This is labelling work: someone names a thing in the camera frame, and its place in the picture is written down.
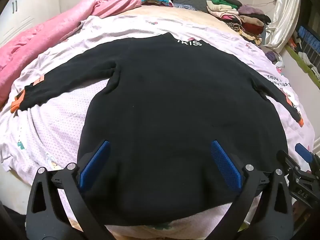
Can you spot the blue patterned cloth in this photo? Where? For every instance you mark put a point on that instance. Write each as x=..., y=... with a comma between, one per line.
x=181, y=5

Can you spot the purple cloth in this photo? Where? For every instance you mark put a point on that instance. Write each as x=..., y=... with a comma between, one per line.
x=273, y=56

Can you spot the pile of folded clothes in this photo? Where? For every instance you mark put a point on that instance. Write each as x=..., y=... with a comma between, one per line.
x=250, y=22

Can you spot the cream satin curtain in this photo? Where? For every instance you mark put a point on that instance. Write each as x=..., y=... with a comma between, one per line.
x=282, y=22

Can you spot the heap of loose garments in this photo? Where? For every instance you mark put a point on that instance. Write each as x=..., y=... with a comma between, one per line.
x=306, y=57

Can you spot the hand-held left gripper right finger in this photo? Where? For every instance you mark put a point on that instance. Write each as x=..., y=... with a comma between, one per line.
x=225, y=165

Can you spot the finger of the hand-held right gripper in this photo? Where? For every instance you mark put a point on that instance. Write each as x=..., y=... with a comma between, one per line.
x=302, y=151
x=287, y=162

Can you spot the pink fleece blanket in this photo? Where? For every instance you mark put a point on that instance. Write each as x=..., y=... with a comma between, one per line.
x=37, y=45

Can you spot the window with dark grille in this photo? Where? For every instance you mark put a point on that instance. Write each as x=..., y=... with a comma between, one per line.
x=310, y=37

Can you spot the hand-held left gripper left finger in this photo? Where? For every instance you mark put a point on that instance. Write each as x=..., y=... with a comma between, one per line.
x=96, y=162

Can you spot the black sweater with orange patches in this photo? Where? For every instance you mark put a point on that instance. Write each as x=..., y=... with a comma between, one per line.
x=162, y=105

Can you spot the pink strawberry print quilt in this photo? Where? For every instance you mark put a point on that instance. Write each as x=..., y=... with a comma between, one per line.
x=62, y=120

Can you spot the white wardrobe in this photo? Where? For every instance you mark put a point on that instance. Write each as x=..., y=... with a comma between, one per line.
x=32, y=10

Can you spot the green windowsill cover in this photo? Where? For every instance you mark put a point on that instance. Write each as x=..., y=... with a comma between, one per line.
x=300, y=62

